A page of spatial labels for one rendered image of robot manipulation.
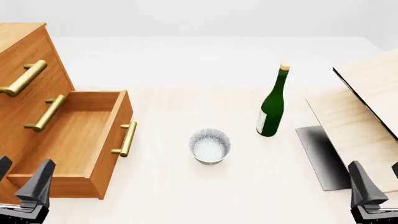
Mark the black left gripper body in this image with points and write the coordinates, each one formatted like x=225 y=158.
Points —
x=18 y=215

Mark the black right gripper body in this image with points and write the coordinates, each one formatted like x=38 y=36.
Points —
x=376 y=215

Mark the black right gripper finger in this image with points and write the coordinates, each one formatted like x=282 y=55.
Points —
x=395 y=170
x=365 y=189

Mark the speckled grey bowl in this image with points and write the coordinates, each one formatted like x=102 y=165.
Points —
x=210 y=149

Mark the pale wood slanted rack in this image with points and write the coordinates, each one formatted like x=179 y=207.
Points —
x=351 y=130

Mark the open wooden drawer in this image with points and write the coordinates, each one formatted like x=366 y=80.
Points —
x=71 y=137

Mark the wooden cabinet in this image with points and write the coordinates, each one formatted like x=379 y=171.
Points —
x=18 y=35

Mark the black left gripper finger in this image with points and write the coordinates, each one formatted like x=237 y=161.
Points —
x=35 y=189
x=4 y=166

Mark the green wine bottle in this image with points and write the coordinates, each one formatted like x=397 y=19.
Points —
x=270 y=116

